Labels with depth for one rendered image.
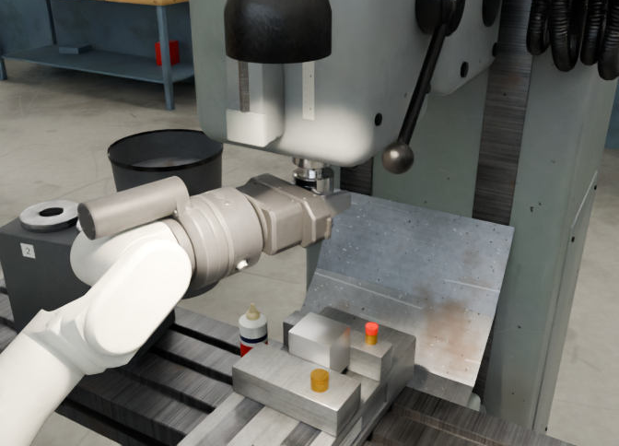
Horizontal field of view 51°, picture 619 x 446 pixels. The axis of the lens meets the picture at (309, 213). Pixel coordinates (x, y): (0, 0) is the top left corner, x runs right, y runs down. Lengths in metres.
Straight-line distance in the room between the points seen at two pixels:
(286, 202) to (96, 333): 0.24
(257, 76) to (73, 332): 0.26
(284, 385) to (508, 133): 0.51
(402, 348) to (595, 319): 2.08
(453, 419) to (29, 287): 0.64
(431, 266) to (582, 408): 1.45
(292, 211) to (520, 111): 0.46
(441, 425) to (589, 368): 1.77
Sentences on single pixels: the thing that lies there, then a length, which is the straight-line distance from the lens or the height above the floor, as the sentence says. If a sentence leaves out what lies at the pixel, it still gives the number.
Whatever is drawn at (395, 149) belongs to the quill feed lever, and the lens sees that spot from 0.59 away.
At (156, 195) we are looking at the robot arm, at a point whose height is 1.30.
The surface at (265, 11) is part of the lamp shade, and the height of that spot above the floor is 1.48.
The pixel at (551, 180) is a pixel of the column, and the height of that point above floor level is 1.17.
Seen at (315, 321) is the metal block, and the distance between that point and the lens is 0.84.
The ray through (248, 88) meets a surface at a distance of 0.59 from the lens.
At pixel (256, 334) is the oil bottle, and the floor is 0.99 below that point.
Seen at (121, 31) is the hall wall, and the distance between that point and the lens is 6.88.
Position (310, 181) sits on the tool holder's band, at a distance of 0.71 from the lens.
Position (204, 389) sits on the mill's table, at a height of 0.92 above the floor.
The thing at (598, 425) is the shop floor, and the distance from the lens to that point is 2.44.
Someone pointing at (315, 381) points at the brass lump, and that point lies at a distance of 0.77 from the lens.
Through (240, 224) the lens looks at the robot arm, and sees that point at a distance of 0.63.
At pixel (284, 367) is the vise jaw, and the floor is 1.03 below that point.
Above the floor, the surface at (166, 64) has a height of 0.38.
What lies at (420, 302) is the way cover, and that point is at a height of 0.94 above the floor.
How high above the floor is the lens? 1.54
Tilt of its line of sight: 25 degrees down
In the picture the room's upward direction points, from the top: straight up
